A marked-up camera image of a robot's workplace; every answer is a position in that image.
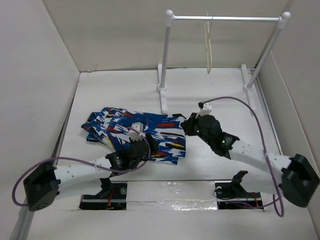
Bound purple cable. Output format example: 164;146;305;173
12;126;152;206
199;96;285;218

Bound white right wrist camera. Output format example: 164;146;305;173
195;101;212;119

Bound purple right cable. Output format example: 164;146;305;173
199;96;285;218

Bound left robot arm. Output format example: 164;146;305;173
23;133;159;212

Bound white clothes rack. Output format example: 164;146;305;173
156;9;292;117

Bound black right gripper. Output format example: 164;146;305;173
181;112;213;146

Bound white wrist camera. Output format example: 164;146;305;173
195;101;212;119
128;122;147;143

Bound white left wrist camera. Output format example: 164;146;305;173
128;122;147;143

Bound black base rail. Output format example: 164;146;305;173
79;181;263;211

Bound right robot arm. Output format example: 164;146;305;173
181;113;320;208

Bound beige clothes hanger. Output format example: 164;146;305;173
204;16;214;75

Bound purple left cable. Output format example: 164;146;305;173
12;126;152;206

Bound blue patterned trousers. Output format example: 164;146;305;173
81;107;187;165

